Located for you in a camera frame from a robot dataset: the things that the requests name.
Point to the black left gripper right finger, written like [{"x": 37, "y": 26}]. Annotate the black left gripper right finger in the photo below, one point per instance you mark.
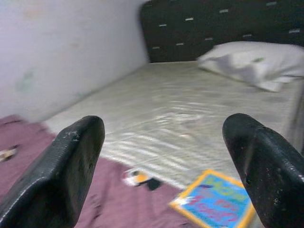
[{"x": 273, "y": 180}]

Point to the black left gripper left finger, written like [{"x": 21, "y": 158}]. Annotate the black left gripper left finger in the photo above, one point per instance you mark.
[{"x": 52, "y": 180}]

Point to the colourful yellow-edged picture book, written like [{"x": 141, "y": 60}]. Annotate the colourful yellow-edged picture book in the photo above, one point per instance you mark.
[{"x": 213, "y": 204}]

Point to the pink quilt with cartoon print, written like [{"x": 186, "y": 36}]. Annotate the pink quilt with cartoon print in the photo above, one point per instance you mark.
[{"x": 114, "y": 197}]

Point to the white pillow with tree print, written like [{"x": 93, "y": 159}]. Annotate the white pillow with tree print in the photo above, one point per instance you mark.
[{"x": 249, "y": 61}]

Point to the white quilted mattress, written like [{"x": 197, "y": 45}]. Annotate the white quilted mattress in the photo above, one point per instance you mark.
[{"x": 154, "y": 107}]

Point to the black tufted headboard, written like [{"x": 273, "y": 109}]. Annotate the black tufted headboard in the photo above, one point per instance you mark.
[{"x": 202, "y": 23}]

